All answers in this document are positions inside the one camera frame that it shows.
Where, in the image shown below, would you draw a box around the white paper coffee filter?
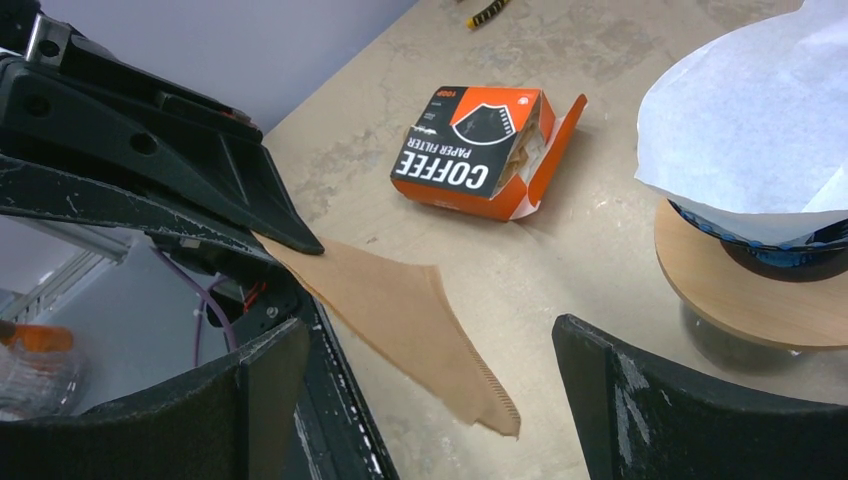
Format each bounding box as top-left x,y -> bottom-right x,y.
635,1 -> 847,223

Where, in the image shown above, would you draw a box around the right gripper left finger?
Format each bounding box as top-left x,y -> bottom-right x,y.
1,319 -> 310,479

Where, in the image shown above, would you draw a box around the orange coffee filter box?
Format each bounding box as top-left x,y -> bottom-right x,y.
390,86 -> 588,222

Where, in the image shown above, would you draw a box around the wooden dripper ring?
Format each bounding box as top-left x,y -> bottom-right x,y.
653,197 -> 848,352

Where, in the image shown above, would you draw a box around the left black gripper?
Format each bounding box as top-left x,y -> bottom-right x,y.
1,0 -> 324,255

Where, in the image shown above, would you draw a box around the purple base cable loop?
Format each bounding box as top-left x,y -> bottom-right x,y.
150,248 -> 240,369

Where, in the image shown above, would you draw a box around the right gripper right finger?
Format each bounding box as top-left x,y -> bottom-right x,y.
552,314 -> 847,479

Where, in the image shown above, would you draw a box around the blue glass dripper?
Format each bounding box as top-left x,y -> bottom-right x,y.
667,199 -> 847,273

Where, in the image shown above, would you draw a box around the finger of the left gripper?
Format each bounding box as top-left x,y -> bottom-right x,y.
1,155 -> 278,265

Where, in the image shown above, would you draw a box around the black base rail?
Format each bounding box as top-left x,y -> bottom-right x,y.
231,264 -> 402,480

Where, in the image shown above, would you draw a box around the brown paper coffee filter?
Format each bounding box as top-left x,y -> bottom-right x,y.
256,235 -> 521,437

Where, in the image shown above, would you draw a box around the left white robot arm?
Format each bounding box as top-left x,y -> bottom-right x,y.
1,1 -> 324,322

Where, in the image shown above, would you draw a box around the yellow handled pliers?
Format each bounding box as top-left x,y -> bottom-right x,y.
465,0 -> 510,30

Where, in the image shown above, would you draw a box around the grey glass carafe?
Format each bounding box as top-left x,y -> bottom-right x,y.
679,303 -> 803,375

